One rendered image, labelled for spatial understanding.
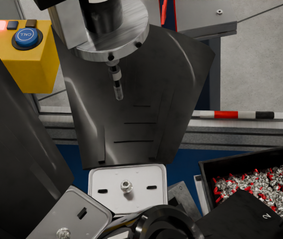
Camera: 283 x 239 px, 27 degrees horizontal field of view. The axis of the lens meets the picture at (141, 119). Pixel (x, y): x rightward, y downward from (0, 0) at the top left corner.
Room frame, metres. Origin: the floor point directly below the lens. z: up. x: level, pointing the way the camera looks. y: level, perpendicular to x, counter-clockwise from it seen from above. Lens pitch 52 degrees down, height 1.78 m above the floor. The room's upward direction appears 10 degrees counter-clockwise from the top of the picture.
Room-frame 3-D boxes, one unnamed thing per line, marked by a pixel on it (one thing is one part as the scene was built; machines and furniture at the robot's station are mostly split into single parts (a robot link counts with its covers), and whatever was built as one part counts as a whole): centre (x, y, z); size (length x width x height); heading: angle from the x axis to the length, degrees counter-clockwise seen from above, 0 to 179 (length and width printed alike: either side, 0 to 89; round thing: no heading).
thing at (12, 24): (0.80, 0.20, 1.08); 0.02 x 0.02 x 0.01; 76
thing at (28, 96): (0.77, 0.21, 0.92); 0.03 x 0.03 x 0.12; 76
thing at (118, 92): (0.35, 0.02, 1.39); 0.01 x 0.01 x 0.05
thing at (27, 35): (0.76, 0.17, 1.08); 0.04 x 0.04 x 0.02
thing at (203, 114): (0.68, -0.18, 0.87); 0.14 x 0.01 x 0.01; 77
